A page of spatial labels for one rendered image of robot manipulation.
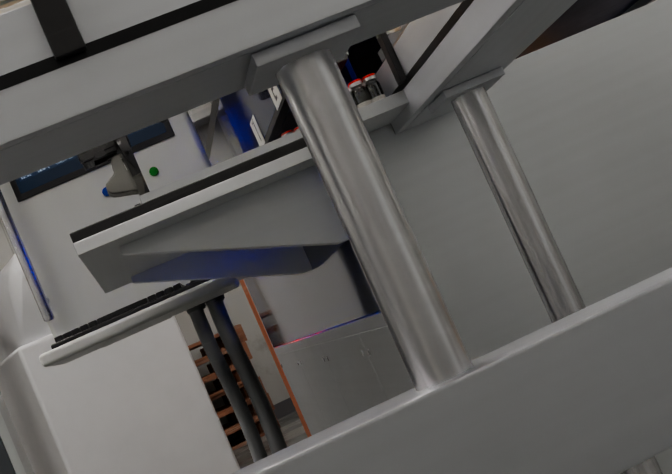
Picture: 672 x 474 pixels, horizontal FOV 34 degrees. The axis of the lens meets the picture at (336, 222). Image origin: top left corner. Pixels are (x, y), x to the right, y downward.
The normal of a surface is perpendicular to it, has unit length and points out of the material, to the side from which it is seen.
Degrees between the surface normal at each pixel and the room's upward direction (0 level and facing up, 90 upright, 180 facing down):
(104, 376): 90
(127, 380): 90
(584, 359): 90
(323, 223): 90
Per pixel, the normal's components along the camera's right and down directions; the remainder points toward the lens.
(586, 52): 0.15, -0.15
